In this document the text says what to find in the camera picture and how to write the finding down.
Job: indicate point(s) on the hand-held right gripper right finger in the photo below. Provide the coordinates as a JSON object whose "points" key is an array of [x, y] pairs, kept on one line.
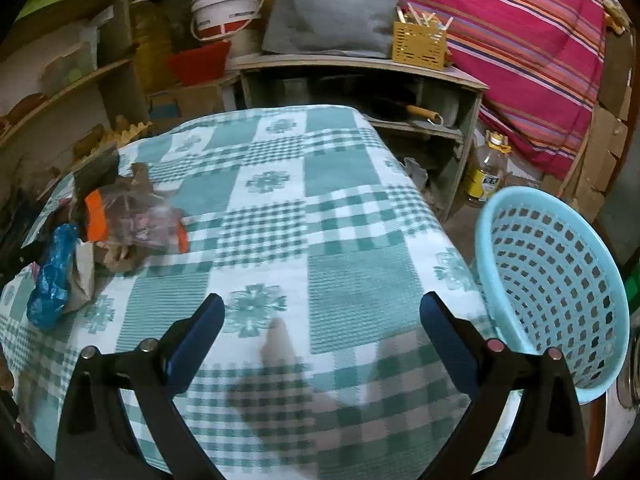
{"points": [[445, 340]]}

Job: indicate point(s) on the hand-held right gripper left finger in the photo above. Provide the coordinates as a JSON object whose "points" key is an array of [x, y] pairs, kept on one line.
{"points": [[197, 340]]}

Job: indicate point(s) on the light blue plastic basket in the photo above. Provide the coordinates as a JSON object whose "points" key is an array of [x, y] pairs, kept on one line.
{"points": [[550, 280]]}

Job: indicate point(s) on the grey paper carton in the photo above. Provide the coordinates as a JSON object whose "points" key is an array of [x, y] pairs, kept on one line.
{"points": [[84, 280]]}

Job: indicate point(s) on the clear plastic bag orange edges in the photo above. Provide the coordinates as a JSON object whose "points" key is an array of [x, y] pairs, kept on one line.
{"points": [[135, 215]]}

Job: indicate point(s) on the blue plastic bag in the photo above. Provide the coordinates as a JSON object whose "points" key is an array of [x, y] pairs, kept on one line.
{"points": [[52, 275]]}

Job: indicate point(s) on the black wrapper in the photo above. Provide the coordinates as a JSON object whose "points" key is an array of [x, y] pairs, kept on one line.
{"points": [[95, 172]]}

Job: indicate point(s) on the green checkered tablecloth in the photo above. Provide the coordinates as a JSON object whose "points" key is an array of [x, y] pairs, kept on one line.
{"points": [[320, 220]]}

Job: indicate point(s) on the clear oil bottle yellow cap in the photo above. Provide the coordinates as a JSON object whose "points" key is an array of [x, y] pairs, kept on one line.
{"points": [[487, 170]]}

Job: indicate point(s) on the egg carton tray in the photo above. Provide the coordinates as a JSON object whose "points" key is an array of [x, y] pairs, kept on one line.
{"points": [[130, 132]]}

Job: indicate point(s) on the brown cardboard box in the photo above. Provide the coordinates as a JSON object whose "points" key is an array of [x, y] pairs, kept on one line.
{"points": [[195, 97]]}

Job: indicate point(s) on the stack of cardboard boxes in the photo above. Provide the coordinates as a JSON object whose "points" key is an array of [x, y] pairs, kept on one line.
{"points": [[607, 130]]}

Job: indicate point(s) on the red plastic basin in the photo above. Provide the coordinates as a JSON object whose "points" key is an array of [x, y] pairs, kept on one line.
{"points": [[197, 65]]}

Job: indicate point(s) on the wooden shelf unit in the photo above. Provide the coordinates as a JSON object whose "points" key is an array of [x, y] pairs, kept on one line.
{"points": [[65, 95]]}

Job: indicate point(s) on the pink striped blanket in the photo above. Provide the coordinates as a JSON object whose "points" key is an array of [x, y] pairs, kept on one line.
{"points": [[510, 60]]}

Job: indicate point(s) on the grey wooden cabinet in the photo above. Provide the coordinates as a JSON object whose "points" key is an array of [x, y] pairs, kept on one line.
{"points": [[350, 65]]}

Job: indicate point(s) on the small wicker basket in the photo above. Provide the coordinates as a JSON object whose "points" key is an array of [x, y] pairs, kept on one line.
{"points": [[417, 45]]}

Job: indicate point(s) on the large yellow oil jug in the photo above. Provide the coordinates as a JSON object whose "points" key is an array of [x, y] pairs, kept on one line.
{"points": [[147, 45]]}

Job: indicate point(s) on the bundle of chopsticks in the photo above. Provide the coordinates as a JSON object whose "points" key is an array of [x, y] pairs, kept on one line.
{"points": [[425, 17]]}

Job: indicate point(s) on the white plastic bucket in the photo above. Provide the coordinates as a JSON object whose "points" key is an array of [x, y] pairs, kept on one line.
{"points": [[225, 7]]}

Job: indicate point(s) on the grey cushion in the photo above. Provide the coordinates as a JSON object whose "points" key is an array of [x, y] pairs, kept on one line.
{"points": [[330, 10]]}

